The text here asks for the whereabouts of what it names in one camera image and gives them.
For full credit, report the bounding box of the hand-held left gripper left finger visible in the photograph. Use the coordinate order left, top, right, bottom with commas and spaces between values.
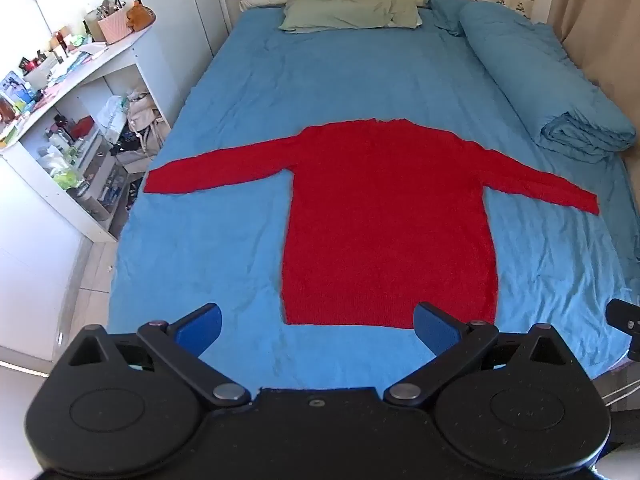
67, 302, 252, 407

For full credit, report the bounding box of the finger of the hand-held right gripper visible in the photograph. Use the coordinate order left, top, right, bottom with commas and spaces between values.
606, 299, 640, 349

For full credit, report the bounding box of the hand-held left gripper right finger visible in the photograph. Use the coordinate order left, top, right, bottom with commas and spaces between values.
384, 302, 574, 407

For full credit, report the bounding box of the red knit sweater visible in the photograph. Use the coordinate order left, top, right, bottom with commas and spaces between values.
144, 118, 600, 330

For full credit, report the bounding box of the beige bag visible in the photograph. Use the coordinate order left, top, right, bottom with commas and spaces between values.
125, 91, 174, 154

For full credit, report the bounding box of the blue bed sheet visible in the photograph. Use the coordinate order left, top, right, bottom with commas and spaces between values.
107, 0, 640, 396

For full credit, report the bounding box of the rolled blue duvet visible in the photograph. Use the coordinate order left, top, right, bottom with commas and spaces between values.
457, 0, 639, 164

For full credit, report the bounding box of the white shelf unit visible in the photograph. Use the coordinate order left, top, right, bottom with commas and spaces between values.
0, 24, 174, 244

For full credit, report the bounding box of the beige curtain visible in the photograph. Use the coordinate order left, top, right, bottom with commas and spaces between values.
547, 0, 640, 111

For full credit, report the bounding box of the white wardrobe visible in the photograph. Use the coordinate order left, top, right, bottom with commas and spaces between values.
134, 0, 235, 127

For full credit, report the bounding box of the pink container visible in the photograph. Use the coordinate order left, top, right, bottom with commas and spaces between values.
97, 10, 134, 45

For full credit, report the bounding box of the blue pillow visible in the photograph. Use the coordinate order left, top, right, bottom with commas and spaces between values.
429, 0, 474, 37

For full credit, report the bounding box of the brown teddy bear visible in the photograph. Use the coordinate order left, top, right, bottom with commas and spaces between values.
125, 1, 157, 32

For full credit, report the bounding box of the green pillow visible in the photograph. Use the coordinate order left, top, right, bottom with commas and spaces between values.
277, 0, 431, 34

